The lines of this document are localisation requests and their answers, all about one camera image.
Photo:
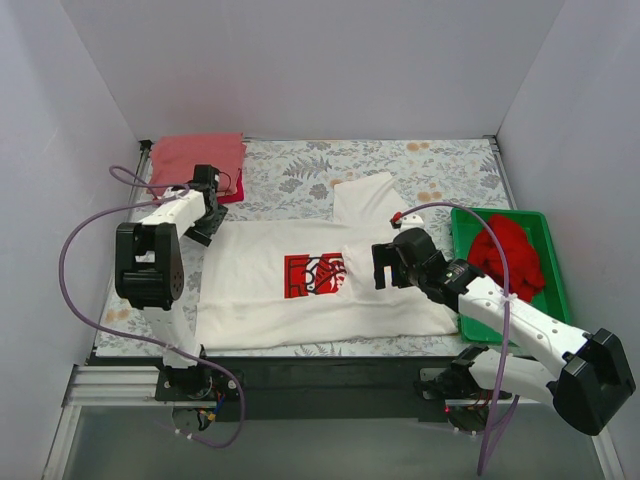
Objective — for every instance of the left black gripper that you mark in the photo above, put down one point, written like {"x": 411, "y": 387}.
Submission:
{"x": 204, "y": 232}

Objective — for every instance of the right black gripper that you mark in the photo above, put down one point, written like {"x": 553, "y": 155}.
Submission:
{"x": 388, "y": 263}

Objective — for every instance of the white printed t-shirt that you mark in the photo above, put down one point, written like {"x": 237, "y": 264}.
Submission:
{"x": 304, "y": 281}

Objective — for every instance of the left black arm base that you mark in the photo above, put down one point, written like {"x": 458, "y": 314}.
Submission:
{"x": 199, "y": 397}

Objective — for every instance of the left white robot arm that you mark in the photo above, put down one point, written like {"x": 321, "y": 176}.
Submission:
{"x": 149, "y": 271}

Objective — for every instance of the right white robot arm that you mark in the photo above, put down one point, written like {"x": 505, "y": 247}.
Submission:
{"x": 584, "y": 376}

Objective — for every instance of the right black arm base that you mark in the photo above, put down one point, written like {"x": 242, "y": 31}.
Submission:
{"x": 455, "y": 383}

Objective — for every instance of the folded salmon pink t-shirt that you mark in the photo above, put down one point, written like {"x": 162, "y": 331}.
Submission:
{"x": 173, "y": 157}

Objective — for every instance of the folded crimson t-shirt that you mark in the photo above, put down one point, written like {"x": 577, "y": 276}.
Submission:
{"x": 230, "y": 187}

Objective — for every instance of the floral patterned table mat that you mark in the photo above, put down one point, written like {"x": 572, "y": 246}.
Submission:
{"x": 295, "y": 179}

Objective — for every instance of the red crumpled t-shirt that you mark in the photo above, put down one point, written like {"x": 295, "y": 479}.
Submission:
{"x": 525, "y": 276}

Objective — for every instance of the green plastic tray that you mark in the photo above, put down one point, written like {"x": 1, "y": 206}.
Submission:
{"x": 552, "y": 300}

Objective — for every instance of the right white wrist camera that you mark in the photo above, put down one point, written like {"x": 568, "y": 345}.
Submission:
{"x": 403, "y": 223}

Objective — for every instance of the aluminium frame rail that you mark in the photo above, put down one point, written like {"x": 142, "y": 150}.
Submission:
{"x": 96, "y": 386}

